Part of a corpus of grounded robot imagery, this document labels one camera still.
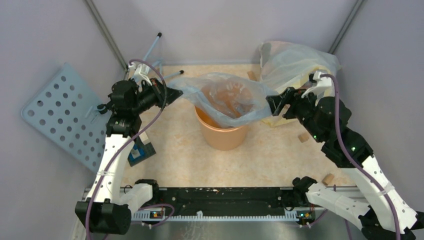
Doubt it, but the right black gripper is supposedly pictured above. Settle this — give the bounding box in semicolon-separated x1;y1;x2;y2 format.
266;86;326;143

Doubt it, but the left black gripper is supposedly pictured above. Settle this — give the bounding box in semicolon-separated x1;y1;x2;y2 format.
131;77;183;114

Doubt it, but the large translucent white trash bag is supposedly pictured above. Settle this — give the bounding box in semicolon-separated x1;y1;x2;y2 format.
258;40;341;128

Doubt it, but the light blue plastic trash bag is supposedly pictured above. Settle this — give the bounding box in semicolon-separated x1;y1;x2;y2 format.
168;72;278;128

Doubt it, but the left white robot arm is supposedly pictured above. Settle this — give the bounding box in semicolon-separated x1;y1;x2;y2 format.
75;78;183;240

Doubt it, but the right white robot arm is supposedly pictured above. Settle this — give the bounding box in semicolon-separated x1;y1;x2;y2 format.
266;87;424;240

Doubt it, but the wooden block near bin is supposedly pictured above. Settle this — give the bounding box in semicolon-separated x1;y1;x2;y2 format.
247;70;258;82

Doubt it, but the orange plastic trash bin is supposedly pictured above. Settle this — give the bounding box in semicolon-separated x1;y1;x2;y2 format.
194;106;249;151

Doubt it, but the light blue tripod stand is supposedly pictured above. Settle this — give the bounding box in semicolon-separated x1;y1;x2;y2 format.
96;32;185;116

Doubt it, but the wooden cube on table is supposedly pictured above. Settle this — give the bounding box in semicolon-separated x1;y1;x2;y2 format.
297;132;310;143

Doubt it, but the blue block holder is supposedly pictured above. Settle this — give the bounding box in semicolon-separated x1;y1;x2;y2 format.
128;138;156;167

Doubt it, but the cork piece front right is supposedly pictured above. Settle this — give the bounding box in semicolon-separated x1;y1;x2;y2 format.
321;173;335;186

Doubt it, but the light blue perforated board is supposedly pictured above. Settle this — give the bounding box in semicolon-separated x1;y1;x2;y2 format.
21;63;111;173

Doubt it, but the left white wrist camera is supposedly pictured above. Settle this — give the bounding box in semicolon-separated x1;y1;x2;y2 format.
128;62;152;86

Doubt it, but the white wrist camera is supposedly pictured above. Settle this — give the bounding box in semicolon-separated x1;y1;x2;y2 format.
301;70;334;98
128;62;152;86

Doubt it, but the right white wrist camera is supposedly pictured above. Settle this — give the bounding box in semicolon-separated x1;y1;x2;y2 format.
301;70;334;98

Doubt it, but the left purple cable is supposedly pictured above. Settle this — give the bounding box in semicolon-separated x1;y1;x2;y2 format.
85;58;168;240

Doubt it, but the purple cable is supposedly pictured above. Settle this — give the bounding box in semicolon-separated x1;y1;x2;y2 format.
319;73;403;240
85;58;168;240

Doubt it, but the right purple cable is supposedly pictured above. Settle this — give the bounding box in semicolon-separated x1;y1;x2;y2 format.
319;73;403;240

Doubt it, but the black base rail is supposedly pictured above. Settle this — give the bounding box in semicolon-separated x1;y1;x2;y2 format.
145;187;310;217

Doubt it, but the white toothed cable strip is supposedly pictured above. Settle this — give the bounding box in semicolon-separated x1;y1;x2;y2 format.
131;210;299;222

